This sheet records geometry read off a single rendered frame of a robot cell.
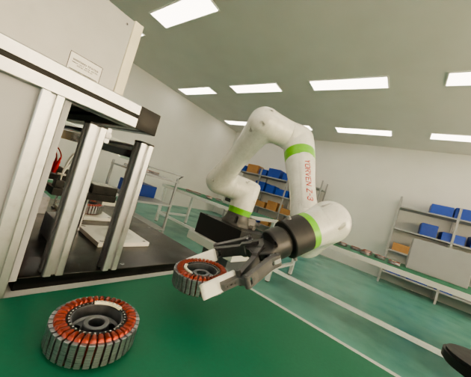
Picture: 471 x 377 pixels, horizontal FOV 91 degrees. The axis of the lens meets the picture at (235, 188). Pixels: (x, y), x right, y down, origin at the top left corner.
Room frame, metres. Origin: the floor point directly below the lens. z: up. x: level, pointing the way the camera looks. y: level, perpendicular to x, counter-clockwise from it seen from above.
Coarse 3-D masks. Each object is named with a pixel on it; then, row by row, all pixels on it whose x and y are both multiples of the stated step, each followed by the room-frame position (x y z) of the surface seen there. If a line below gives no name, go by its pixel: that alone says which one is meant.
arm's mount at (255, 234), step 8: (200, 216) 1.21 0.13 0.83; (208, 216) 1.17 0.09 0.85; (216, 216) 1.29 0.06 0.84; (200, 224) 1.19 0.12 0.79; (208, 224) 1.16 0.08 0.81; (216, 224) 1.13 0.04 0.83; (224, 224) 1.09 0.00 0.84; (232, 224) 1.15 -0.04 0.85; (200, 232) 1.18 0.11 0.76; (208, 232) 1.15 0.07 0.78; (216, 232) 1.12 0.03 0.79; (224, 232) 1.09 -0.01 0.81; (232, 232) 1.06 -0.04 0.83; (240, 232) 1.03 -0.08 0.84; (248, 232) 1.08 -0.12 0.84; (256, 232) 1.23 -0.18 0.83; (216, 240) 1.11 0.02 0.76; (224, 240) 1.08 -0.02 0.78
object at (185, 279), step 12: (180, 264) 0.47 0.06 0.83; (192, 264) 0.49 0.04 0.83; (204, 264) 0.50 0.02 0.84; (216, 264) 0.51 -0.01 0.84; (180, 276) 0.43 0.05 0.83; (192, 276) 0.43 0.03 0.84; (204, 276) 0.43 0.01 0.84; (216, 276) 0.44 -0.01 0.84; (180, 288) 0.43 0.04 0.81; (192, 288) 0.42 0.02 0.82
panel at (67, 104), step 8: (64, 104) 0.36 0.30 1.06; (64, 112) 0.37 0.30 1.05; (64, 120) 0.37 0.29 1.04; (56, 136) 0.37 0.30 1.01; (56, 144) 0.37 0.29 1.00; (48, 160) 0.36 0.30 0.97; (48, 168) 0.37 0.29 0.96; (48, 176) 0.37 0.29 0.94; (40, 184) 0.36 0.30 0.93; (40, 192) 0.37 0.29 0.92; (40, 200) 0.37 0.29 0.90; (32, 208) 0.36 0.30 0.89; (32, 216) 0.37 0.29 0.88; (32, 224) 0.37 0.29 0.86; (24, 232) 0.36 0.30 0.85; (24, 240) 0.37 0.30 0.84; (24, 248) 0.37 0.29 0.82; (16, 256) 0.36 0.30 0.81; (16, 264) 0.37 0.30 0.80; (16, 272) 0.37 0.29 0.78
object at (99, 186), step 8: (48, 184) 0.55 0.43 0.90; (96, 184) 0.61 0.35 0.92; (104, 184) 0.65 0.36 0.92; (56, 192) 0.53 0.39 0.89; (88, 192) 0.59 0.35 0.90; (96, 192) 0.60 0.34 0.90; (104, 192) 0.61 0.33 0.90; (112, 192) 0.63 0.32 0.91; (96, 200) 0.60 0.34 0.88; (104, 200) 0.62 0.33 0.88; (112, 200) 0.63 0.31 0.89
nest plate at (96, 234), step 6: (84, 228) 0.66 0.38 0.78; (90, 228) 0.68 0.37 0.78; (96, 228) 0.69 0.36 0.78; (102, 228) 0.71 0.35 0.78; (84, 234) 0.64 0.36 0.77; (90, 234) 0.63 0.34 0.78; (96, 234) 0.65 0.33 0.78; (102, 234) 0.66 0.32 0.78; (132, 234) 0.74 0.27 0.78; (90, 240) 0.62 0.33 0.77; (96, 240) 0.60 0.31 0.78; (102, 240) 0.61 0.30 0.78; (126, 240) 0.67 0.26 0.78; (132, 240) 0.68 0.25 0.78; (138, 240) 0.70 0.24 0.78; (144, 240) 0.72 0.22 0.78; (96, 246) 0.59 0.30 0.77; (126, 246) 0.65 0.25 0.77; (132, 246) 0.67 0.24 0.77
